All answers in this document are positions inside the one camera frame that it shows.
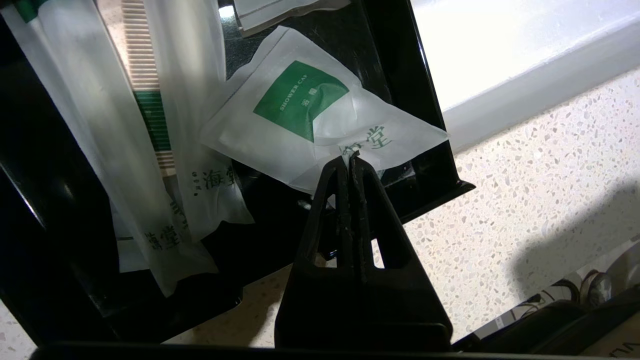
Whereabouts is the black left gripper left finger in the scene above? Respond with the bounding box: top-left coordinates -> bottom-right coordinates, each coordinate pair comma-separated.
276,156 -> 357,348

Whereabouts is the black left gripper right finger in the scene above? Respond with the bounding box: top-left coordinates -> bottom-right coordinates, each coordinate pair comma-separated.
348,151 -> 454,348

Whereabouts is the small green-label sachet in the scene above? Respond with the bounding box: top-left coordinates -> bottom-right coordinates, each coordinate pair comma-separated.
200,26 -> 450,197

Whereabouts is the long clear toothbrush packet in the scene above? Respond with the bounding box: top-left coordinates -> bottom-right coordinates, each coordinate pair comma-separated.
144,0 -> 256,244

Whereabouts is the black amenity tray box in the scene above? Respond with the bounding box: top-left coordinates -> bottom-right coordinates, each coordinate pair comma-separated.
0,0 -> 476,347

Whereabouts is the green-band toothbrush packet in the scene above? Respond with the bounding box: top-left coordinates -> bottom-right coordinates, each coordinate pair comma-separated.
0,0 -> 220,298

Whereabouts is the large square green-label sachet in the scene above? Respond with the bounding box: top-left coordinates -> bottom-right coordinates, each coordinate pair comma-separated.
232,0 -> 352,38

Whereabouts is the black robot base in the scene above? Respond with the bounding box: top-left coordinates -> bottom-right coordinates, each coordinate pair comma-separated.
452,285 -> 640,357

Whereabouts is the comb packet with green label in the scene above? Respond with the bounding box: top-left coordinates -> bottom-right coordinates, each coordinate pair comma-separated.
119,0 -> 177,177

